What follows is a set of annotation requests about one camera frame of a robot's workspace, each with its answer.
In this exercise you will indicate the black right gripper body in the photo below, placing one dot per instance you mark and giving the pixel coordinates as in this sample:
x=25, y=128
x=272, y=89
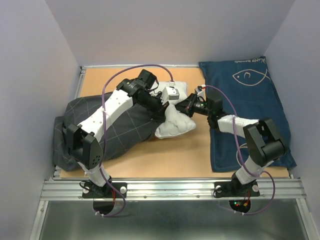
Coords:
x=197, y=106

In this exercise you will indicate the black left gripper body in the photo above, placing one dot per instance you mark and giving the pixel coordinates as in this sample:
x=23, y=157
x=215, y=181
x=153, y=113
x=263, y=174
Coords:
x=154, y=105

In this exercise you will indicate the white stained pillow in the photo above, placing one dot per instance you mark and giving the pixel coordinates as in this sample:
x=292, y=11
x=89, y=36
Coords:
x=176, y=123

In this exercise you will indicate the grey checked pillowcase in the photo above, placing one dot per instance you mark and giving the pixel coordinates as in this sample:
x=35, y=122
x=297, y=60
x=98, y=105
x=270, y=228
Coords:
x=131, y=128

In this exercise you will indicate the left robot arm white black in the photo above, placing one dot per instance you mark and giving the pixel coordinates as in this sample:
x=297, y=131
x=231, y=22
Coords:
x=83, y=140

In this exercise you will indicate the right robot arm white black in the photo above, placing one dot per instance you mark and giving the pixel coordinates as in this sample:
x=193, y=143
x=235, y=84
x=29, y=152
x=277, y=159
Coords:
x=262, y=137

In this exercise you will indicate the blue fish-print cushion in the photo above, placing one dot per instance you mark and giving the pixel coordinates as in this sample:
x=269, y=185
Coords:
x=249, y=92

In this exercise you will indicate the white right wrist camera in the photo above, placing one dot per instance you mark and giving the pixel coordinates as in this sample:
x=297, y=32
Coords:
x=200, y=90

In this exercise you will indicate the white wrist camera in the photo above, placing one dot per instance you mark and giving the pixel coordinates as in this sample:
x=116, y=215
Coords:
x=200, y=90
x=170, y=93

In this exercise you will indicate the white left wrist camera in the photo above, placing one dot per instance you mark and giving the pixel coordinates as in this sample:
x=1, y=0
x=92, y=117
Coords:
x=170, y=93

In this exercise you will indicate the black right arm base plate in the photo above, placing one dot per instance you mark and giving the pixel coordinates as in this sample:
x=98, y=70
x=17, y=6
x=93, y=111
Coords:
x=234, y=189

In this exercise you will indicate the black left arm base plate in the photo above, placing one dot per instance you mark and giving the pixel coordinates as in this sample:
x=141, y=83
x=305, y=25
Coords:
x=92, y=191

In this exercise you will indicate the aluminium mounting rail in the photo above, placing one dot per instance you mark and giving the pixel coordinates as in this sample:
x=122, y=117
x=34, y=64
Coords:
x=168, y=189

